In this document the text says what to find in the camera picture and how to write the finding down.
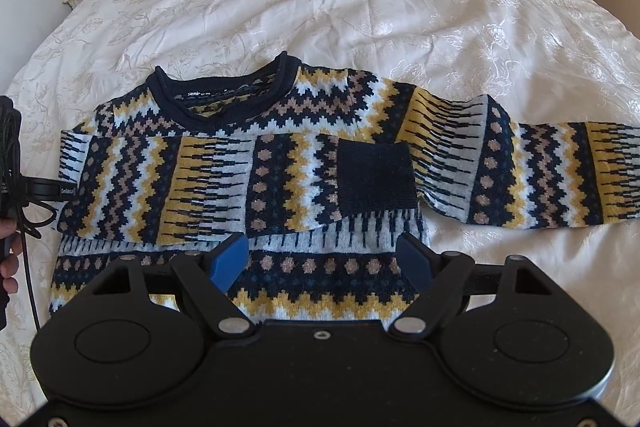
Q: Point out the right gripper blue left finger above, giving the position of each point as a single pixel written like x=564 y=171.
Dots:
x=205 y=282

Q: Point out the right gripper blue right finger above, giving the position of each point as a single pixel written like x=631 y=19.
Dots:
x=438 y=279

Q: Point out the navy yellow patterned knit sweater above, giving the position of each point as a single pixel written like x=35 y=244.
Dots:
x=321 y=169

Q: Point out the person's left hand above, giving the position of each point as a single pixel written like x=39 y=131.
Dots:
x=9 y=264

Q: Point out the white floral bed duvet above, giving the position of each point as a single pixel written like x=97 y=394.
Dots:
x=541 y=60

